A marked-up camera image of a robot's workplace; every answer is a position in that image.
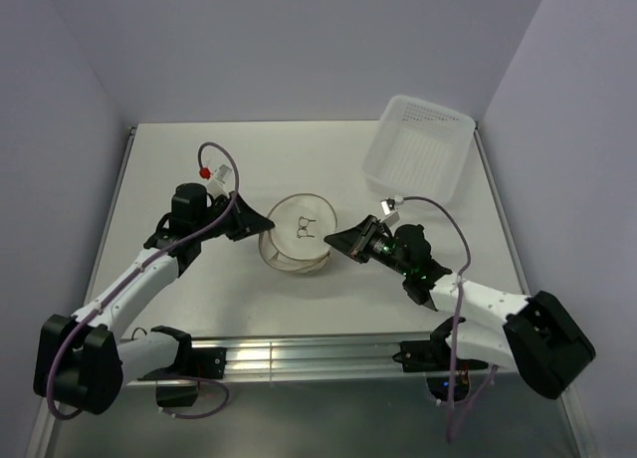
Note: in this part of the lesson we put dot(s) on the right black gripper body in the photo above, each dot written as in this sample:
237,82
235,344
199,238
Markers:
381,249

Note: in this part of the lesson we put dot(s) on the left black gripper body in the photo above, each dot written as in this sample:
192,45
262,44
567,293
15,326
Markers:
219,207

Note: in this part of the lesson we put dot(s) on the white mesh laundry bag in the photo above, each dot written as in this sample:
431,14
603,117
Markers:
296,244

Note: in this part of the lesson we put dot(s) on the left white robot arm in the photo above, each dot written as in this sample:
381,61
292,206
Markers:
82,362

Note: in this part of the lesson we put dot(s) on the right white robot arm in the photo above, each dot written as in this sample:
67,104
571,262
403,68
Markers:
533,335

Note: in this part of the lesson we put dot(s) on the white plastic tray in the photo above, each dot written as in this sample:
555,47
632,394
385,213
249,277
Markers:
419,148

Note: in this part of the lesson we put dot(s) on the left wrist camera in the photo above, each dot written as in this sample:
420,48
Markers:
217,180

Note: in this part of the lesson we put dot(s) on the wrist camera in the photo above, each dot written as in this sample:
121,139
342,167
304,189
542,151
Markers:
217,180
389,207

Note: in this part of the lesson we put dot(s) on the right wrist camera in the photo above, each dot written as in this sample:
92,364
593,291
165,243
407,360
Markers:
389,207

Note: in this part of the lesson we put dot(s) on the aluminium mounting rail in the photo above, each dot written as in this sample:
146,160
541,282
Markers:
298,356

